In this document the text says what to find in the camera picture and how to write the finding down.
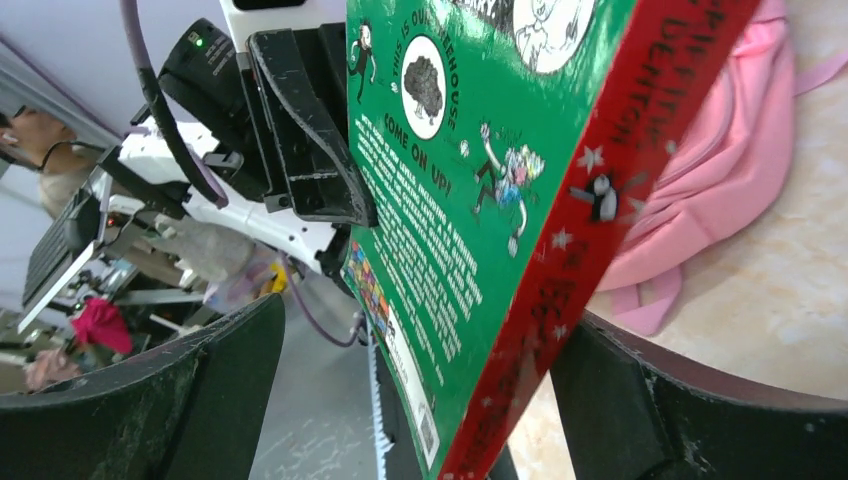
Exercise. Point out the green paperback book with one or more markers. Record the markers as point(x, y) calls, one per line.
point(508, 146)

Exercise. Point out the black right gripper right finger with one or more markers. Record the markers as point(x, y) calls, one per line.
point(631, 409)

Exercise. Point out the pink student backpack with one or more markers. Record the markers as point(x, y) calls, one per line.
point(731, 166)

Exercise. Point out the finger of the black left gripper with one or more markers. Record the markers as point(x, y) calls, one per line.
point(300, 114)

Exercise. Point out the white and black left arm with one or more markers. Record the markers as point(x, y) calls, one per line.
point(160, 163)

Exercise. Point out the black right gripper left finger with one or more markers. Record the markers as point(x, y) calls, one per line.
point(192, 408)

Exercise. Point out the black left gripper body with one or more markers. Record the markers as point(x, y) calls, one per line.
point(201, 74)

